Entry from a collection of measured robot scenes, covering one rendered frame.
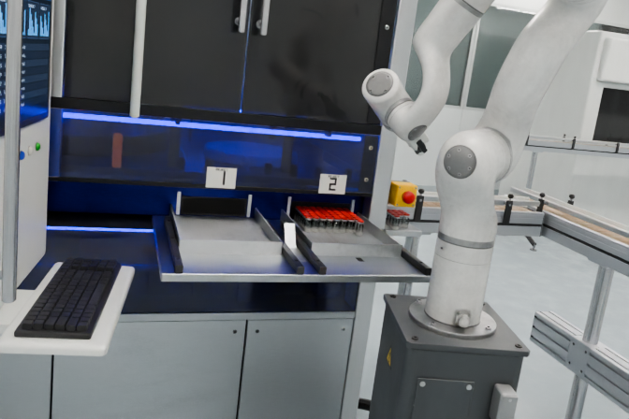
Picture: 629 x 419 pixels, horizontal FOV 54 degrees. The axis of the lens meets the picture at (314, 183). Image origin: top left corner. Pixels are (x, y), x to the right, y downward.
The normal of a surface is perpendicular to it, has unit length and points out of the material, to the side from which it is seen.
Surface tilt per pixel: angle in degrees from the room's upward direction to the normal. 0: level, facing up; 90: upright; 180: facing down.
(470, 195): 128
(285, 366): 90
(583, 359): 90
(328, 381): 90
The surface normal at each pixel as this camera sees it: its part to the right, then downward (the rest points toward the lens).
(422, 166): 0.29, 0.22
